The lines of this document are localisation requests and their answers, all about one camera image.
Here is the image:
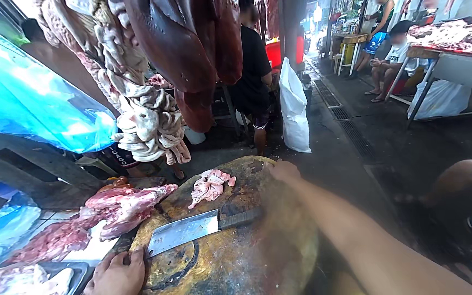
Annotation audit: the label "grey tray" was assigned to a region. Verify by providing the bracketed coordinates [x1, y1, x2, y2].
[37, 261, 94, 295]

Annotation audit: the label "white bucket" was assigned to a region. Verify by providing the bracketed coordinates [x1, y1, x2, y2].
[183, 125, 207, 146]

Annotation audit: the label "pile of meat pieces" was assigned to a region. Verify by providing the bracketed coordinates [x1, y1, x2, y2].
[407, 19, 472, 55]

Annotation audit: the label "hanging bundle of intestines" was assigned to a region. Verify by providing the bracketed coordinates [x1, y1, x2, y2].
[34, 0, 192, 166]

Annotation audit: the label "flat dark pink meat slab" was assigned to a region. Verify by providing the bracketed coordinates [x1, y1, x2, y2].
[3, 217, 92, 266]

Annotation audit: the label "wooden-topped white stool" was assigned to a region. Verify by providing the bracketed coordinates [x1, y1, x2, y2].
[334, 34, 369, 78]

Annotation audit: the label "metal drain grate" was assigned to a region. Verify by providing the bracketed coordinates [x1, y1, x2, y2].
[304, 57, 376, 160]

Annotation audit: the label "grey post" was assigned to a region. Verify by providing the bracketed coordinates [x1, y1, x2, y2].
[278, 0, 307, 70]

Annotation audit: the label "crumpled pale blue plastic bag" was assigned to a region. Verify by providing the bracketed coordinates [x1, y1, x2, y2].
[0, 191, 42, 276]

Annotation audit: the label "round wooden chopping block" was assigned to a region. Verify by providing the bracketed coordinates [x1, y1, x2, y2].
[117, 155, 320, 295]

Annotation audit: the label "large blue plastic sheet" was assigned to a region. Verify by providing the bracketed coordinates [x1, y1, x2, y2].
[0, 16, 118, 154]

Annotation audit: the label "red plastic container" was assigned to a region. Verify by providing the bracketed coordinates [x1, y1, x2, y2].
[265, 36, 305, 74]

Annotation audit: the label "market table with legs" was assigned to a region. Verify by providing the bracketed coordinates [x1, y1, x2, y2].
[385, 44, 472, 128]

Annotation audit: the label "person's right hand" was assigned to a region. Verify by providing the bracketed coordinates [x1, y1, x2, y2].
[268, 159, 301, 183]

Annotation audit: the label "person's right forearm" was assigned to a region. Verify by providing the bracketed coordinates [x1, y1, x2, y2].
[285, 174, 472, 295]

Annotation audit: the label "pale pink meat scraps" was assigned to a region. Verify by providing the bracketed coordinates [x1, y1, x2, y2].
[188, 169, 232, 210]

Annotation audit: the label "pale fatty meat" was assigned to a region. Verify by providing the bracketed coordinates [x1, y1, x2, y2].
[0, 263, 75, 295]

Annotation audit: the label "translucent white plastic bag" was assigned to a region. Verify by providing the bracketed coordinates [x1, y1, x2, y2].
[407, 79, 472, 120]

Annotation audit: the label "hanging dark red livers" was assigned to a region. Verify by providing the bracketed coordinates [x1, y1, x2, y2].
[124, 0, 243, 134]

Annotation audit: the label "tall white sack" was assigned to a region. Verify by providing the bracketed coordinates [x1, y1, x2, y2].
[279, 57, 312, 154]

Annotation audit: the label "hanging red meat strips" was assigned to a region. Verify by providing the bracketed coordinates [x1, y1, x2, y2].
[255, 0, 280, 40]

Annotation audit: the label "orange-brown organ meat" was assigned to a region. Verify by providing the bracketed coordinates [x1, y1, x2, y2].
[97, 176, 133, 193]

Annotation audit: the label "large red-white meat chunk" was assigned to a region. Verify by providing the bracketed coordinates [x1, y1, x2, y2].
[79, 184, 179, 242]

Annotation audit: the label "person's left hand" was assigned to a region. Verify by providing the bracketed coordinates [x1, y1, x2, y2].
[84, 247, 146, 295]

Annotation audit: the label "cleaver with dark handle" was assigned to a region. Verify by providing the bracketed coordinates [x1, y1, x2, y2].
[146, 208, 264, 259]

